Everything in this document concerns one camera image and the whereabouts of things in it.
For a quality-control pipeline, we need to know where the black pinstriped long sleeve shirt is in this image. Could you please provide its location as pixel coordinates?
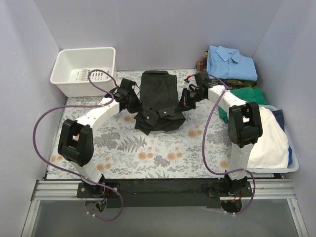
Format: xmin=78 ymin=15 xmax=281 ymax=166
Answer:
xmin=135 ymin=71 xmax=186 ymax=135

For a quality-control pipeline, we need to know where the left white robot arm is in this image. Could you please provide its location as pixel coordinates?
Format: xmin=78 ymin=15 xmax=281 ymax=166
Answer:
xmin=57 ymin=79 xmax=141 ymax=198

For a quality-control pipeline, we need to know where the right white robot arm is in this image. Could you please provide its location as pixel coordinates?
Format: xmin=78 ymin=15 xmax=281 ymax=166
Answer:
xmin=175 ymin=71 xmax=263 ymax=196

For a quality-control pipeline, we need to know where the plaid folded shirt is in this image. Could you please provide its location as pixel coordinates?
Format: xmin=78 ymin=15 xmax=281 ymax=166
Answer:
xmin=196 ymin=51 xmax=257 ymax=89

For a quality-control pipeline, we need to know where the light blue folded shirt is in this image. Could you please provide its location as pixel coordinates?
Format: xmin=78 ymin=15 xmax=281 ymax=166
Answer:
xmin=206 ymin=45 xmax=258 ymax=82

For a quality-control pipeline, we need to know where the floral table mat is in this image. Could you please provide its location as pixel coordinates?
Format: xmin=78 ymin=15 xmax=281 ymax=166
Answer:
xmin=46 ymin=69 xmax=244 ymax=180

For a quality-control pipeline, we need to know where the green folded shirt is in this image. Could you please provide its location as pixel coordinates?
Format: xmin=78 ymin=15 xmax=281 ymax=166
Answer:
xmin=218 ymin=87 xmax=269 ymax=124

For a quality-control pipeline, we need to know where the white plastic bin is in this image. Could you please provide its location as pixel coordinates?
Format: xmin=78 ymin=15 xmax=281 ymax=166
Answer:
xmin=50 ymin=47 xmax=117 ymax=97

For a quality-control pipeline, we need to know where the white garment in basket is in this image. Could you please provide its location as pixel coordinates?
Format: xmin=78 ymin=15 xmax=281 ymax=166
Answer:
xmin=247 ymin=107 xmax=289 ymax=169

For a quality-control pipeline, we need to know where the light grey laundry basket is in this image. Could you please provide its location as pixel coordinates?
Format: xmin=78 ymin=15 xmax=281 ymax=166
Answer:
xmin=247 ymin=105 xmax=299 ymax=173

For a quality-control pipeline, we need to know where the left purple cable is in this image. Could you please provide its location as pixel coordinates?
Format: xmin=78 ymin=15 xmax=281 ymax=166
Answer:
xmin=33 ymin=69 xmax=124 ymax=221

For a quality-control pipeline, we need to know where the purple cable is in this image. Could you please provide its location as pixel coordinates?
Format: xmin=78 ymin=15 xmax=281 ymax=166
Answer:
xmin=186 ymin=72 xmax=256 ymax=215
xmin=33 ymin=69 xmax=124 ymax=221

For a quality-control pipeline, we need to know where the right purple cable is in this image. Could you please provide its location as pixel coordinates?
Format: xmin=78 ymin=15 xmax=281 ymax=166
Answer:
xmin=186 ymin=72 xmax=256 ymax=215

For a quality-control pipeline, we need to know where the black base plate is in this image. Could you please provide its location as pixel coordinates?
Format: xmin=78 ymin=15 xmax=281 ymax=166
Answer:
xmin=76 ymin=178 xmax=253 ymax=208

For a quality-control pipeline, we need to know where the aluminium rail frame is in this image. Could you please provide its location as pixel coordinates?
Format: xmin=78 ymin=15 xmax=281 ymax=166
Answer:
xmin=22 ymin=179 xmax=308 ymax=237

